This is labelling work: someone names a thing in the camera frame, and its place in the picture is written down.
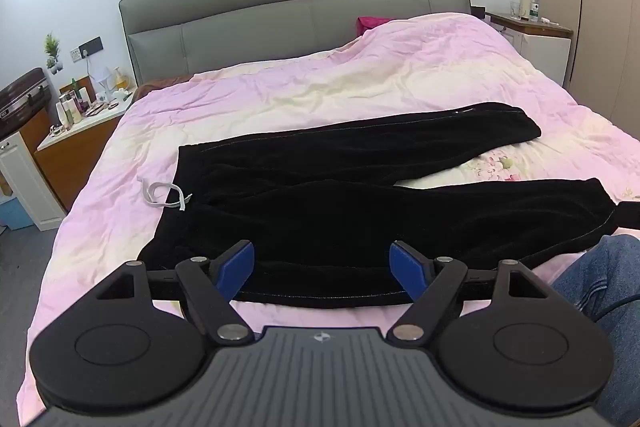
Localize group of cosmetic bottles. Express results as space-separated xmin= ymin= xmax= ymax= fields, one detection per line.
xmin=52 ymin=76 xmax=134 ymax=134

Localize brown bed sheet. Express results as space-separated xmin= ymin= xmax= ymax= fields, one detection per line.
xmin=134 ymin=74 xmax=195 ymax=98

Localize black pants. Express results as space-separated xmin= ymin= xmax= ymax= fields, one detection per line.
xmin=136 ymin=103 xmax=619 ymax=308

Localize person's leg in jeans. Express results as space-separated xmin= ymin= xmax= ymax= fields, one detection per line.
xmin=549 ymin=234 xmax=640 ymax=424

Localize wooden nightstand with white top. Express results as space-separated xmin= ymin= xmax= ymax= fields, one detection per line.
xmin=35 ymin=87 xmax=136 ymax=214

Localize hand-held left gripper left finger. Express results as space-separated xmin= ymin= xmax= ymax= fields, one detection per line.
xmin=93 ymin=239 xmax=256 ymax=343

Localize pink floral quilt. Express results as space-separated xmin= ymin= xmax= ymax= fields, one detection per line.
xmin=17 ymin=12 xmax=640 ymax=423

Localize wall socket panel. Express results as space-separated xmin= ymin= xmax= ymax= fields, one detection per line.
xmin=70 ymin=36 xmax=104 ymax=63

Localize grey upholstered headboard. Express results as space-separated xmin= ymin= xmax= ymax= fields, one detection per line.
xmin=118 ymin=0 xmax=474 ymax=88

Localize dark brown suitcase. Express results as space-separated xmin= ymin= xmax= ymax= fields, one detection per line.
xmin=0 ymin=67 xmax=52 ymax=142

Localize beige wardrobe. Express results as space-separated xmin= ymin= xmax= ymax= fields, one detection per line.
xmin=531 ymin=0 xmax=640 ymax=138

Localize white cabinet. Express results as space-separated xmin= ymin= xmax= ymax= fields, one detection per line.
xmin=0 ymin=131 xmax=67 ymax=231

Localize small potted plant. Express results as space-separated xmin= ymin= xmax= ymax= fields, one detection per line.
xmin=43 ymin=33 xmax=65 ymax=73

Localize white and brown nightstand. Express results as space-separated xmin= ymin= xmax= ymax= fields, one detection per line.
xmin=487 ymin=11 xmax=574 ymax=88

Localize magenta pillow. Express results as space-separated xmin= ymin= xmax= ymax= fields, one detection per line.
xmin=356 ymin=16 xmax=394 ymax=39

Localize blue box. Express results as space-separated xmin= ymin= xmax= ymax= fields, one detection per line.
xmin=0 ymin=196 xmax=37 ymax=231

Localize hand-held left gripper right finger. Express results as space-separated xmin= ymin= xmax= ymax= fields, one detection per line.
xmin=389 ymin=239 xmax=556 ymax=343

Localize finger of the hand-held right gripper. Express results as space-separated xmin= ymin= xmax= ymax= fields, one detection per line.
xmin=617 ymin=202 xmax=640 ymax=234

